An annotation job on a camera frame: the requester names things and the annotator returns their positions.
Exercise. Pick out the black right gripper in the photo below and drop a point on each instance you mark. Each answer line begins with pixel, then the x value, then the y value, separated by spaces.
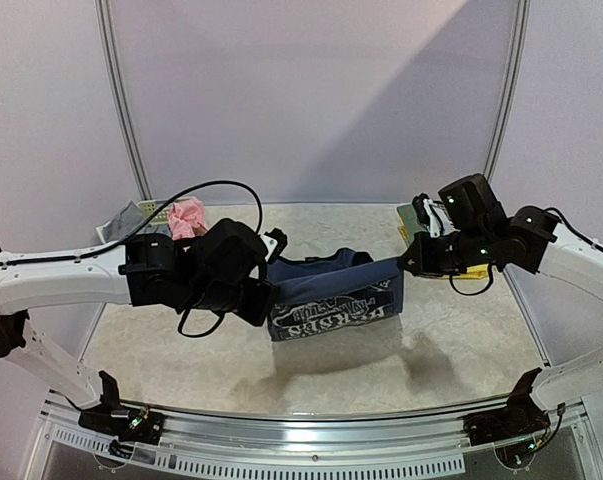
pixel 420 259

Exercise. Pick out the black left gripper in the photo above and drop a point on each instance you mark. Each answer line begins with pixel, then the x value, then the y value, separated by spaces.
pixel 256 314

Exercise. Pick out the grey garment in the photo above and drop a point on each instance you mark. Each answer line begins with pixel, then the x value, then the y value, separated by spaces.
pixel 124 221

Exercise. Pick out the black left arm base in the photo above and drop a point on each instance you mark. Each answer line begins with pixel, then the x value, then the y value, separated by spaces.
pixel 126 424

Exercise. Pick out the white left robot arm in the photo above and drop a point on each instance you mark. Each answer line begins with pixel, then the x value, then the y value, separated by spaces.
pixel 61 280

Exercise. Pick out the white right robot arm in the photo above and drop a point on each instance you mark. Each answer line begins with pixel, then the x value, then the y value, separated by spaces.
pixel 558 273

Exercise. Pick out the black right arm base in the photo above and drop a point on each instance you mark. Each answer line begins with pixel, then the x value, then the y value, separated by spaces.
pixel 520 415

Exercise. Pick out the beige perforated laundry basket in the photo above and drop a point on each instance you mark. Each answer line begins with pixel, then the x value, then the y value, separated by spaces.
pixel 157 212

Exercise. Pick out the green printed folded t-shirt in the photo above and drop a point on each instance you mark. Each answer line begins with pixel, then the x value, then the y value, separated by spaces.
pixel 409 222

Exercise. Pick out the yellow folded t-shirt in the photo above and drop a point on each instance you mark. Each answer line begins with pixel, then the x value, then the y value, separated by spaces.
pixel 478 272

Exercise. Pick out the pink garment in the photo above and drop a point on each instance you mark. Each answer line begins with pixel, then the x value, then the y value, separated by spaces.
pixel 187 219

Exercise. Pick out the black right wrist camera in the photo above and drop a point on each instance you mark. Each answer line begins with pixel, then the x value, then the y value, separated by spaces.
pixel 466 204

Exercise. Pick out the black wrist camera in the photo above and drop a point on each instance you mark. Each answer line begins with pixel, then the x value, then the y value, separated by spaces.
pixel 466 204
pixel 230 251

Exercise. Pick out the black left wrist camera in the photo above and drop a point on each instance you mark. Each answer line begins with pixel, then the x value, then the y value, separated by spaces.
pixel 230 251

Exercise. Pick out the aluminium front rail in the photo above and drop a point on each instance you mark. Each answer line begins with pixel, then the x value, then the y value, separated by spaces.
pixel 427 444

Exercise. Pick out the left aluminium frame post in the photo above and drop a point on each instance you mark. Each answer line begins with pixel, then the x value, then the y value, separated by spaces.
pixel 105 21

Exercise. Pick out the aluminium frame post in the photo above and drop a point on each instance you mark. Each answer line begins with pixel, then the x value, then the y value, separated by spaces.
pixel 105 21
pixel 512 70

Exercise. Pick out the right aluminium frame post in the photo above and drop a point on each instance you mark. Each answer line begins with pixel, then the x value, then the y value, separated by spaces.
pixel 512 70

